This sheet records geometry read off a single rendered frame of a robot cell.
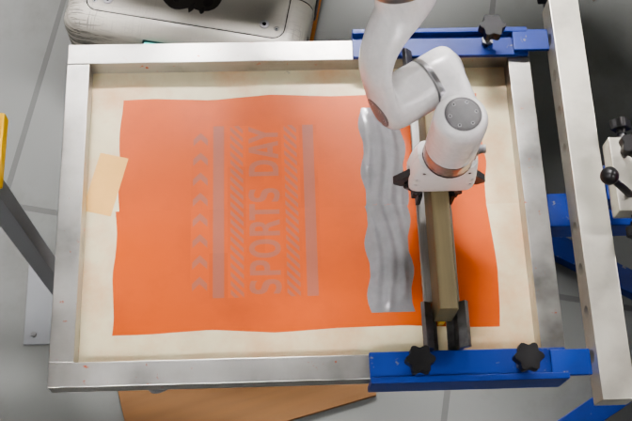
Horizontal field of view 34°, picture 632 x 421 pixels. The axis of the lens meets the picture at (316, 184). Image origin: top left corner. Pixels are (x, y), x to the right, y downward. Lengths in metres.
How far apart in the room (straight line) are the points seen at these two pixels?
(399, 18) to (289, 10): 1.33
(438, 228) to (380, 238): 0.13
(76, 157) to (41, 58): 1.27
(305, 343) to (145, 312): 0.26
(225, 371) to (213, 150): 0.38
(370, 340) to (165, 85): 0.56
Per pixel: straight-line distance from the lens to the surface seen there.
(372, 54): 1.38
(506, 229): 1.74
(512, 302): 1.70
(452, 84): 1.44
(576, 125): 1.74
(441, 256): 1.59
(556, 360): 1.64
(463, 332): 1.60
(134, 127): 1.79
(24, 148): 2.88
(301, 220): 1.70
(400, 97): 1.41
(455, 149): 1.43
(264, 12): 2.66
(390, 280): 1.67
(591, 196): 1.70
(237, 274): 1.68
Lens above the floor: 2.56
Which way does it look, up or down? 68 degrees down
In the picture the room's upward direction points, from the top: 4 degrees clockwise
